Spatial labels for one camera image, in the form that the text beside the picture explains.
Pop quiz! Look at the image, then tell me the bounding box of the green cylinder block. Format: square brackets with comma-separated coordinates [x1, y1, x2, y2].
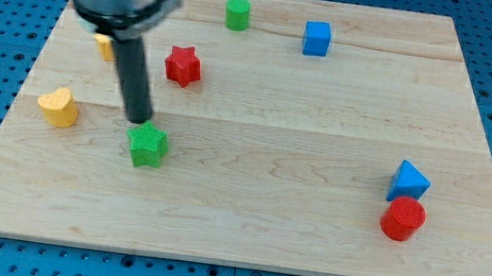
[225, 0, 251, 31]

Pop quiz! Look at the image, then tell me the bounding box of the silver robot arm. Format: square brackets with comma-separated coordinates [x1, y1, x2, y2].
[73, 0, 183, 124]

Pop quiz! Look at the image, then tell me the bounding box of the wooden board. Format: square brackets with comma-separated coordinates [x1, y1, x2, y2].
[0, 0, 492, 276]

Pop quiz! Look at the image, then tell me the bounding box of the red cylinder block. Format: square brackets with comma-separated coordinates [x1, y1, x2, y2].
[380, 196, 427, 242]

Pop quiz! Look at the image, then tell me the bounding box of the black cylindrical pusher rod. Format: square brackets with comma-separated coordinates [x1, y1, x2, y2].
[112, 37, 153, 124]

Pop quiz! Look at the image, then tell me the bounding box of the red star block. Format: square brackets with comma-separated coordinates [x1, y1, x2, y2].
[164, 45, 201, 88]

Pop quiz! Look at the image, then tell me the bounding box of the blue cube block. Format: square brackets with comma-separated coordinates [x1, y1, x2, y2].
[302, 21, 331, 57]

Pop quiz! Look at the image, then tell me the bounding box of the yellow heart block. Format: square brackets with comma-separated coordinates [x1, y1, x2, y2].
[37, 87, 79, 129]

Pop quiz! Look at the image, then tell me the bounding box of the blue triangle block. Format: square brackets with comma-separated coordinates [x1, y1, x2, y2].
[385, 160, 432, 202]

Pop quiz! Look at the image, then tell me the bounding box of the green star block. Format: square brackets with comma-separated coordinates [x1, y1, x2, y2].
[127, 121, 169, 168]

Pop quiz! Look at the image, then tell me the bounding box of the yellow block behind rod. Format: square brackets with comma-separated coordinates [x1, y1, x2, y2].
[93, 33, 115, 62]

